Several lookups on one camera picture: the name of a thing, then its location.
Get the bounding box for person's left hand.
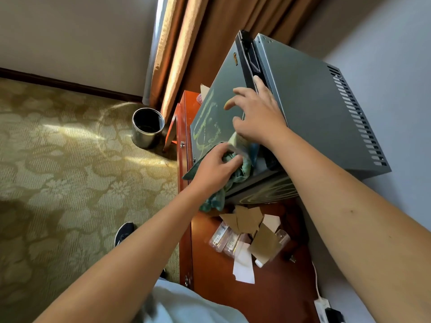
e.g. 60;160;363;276
188;143;244;199

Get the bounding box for person's right hand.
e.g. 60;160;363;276
224;75;290;148

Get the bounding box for green blue cleaning cloth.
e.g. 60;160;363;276
182;132;260;212

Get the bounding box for grey mini fridge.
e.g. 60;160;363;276
189;30;392;205

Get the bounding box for brown cardboard pieces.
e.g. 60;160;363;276
234;205;264;234
219;213;242;233
247;223;282;265

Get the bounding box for white paper slip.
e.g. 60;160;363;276
232;242;255;285

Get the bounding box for person's right forearm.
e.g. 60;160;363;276
269;131;431;323

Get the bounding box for person's left forearm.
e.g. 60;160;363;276
33;184;209;323

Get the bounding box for person's left black shoe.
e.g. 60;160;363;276
114;222;136;248

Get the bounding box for person's grey shirt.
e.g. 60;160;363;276
134;278;250;323

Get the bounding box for round metal trash bin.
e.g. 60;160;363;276
131;107;166;150

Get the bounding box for brown curtain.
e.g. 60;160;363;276
150;0;324;122

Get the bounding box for white sheer curtain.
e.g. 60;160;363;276
142;0;168;105

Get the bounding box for white power strip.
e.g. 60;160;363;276
313;297;332;323
311;261;322;300

